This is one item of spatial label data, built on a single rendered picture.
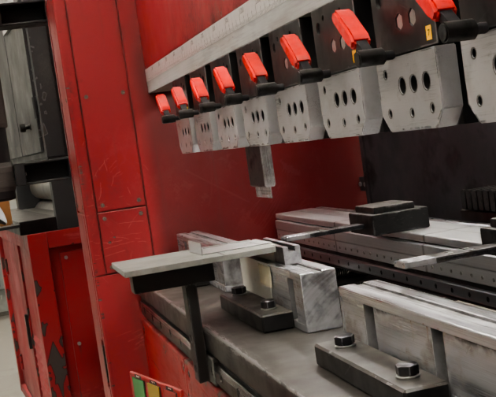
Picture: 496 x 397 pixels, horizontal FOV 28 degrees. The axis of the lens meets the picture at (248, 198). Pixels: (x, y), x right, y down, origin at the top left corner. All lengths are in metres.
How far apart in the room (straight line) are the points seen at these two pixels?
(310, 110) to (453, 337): 0.41
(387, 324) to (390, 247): 0.62
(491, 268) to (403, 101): 0.52
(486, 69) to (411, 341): 0.41
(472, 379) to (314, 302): 0.55
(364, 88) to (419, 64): 0.16
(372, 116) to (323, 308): 0.49
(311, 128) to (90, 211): 1.32
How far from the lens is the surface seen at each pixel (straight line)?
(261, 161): 1.73
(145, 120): 2.60
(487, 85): 0.88
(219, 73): 1.66
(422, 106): 1.00
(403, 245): 1.79
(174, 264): 1.66
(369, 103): 1.15
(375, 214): 1.78
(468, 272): 1.58
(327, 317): 1.57
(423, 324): 1.13
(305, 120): 1.35
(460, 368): 1.07
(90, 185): 2.58
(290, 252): 1.67
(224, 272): 2.10
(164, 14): 2.25
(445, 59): 0.97
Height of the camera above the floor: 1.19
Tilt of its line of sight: 4 degrees down
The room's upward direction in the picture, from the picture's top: 8 degrees counter-clockwise
